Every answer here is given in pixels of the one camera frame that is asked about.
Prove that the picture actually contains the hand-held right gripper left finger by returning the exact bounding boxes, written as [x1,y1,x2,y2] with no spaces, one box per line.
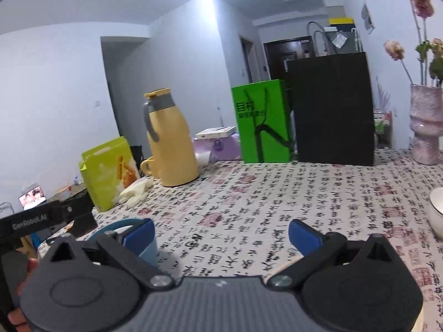
[44,219,175,288]

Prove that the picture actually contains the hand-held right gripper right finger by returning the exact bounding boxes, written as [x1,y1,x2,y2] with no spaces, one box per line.
[268,219,398,289]

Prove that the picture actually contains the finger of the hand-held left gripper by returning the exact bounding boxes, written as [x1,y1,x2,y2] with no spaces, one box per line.
[48,195,95,225]

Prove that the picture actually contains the blue bowl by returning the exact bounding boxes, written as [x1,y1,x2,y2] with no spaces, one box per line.
[86,217,159,268]

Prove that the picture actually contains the person's left hand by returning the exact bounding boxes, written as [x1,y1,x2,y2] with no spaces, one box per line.
[7,258,39,332]

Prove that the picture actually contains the open laptop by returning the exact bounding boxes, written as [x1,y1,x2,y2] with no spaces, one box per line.
[18,185,47,211]

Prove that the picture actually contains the white rubber gloves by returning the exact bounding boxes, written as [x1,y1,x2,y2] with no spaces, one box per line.
[119,177,153,204]

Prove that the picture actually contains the yellow-green gift bag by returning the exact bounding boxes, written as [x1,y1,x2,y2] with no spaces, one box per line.
[79,136,141,212]

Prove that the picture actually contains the calligraphy printed tablecloth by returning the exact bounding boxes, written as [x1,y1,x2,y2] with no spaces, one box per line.
[36,149,443,332]

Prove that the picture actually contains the yellow mug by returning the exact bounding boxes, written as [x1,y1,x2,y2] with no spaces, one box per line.
[140,156,160,179]

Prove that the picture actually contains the yellow thermos jug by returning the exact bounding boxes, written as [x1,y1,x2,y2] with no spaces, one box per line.
[143,88,200,187]

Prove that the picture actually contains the purple tissue pack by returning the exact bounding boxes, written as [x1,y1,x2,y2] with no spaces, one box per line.
[192,135,243,163]

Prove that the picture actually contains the green paper bag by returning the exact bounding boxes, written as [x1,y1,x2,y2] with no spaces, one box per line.
[231,79,293,164]

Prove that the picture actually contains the black paper bag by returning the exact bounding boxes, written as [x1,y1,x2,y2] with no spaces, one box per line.
[285,21,376,167]

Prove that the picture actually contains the white flat box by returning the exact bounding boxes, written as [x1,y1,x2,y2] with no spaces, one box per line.
[195,126,236,139]

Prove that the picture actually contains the small storage rack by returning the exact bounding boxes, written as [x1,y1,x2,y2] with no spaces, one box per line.
[374,109,393,149]

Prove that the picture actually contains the pink textured vase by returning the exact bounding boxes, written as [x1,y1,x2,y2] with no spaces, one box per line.
[410,85,443,165]

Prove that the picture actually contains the dark entrance door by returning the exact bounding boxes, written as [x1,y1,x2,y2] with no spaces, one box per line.
[264,39,312,82]

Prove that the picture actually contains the grey interior door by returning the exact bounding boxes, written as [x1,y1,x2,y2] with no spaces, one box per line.
[241,36,255,85]

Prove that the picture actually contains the grey storage box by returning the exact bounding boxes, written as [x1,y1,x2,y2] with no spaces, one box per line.
[327,28,359,55]

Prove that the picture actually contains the yellow black box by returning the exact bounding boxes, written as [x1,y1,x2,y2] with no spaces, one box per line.
[329,18,356,29]

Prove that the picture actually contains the dried pink flowers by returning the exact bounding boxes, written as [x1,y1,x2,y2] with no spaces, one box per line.
[383,0,443,87]

